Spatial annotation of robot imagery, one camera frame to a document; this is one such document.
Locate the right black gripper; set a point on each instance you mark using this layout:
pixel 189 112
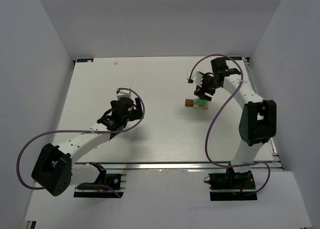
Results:
pixel 204 89

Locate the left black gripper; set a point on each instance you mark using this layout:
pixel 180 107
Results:
pixel 136 108

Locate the green rectangular block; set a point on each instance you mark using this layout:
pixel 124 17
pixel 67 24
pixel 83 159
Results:
pixel 200 102

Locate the brown notched block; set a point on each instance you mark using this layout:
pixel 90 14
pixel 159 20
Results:
pixel 189 103

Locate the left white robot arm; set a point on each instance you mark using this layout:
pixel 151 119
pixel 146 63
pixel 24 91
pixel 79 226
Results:
pixel 55 168

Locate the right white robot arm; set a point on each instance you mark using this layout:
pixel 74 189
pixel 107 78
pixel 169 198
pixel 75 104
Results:
pixel 258 121

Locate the right blue corner label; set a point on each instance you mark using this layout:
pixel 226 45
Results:
pixel 236 58

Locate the blue corner label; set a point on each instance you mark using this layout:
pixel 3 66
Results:
pixel 236 58
pixel 84 60

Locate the left blue corner label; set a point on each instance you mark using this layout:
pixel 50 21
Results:
pixel 84 60

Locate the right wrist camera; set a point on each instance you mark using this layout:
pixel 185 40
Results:
pixel 195 77

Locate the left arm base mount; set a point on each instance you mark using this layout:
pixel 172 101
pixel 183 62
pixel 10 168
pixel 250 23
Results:
pixel 92 180

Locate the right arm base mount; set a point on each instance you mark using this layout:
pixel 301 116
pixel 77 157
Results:
pixel 224 189

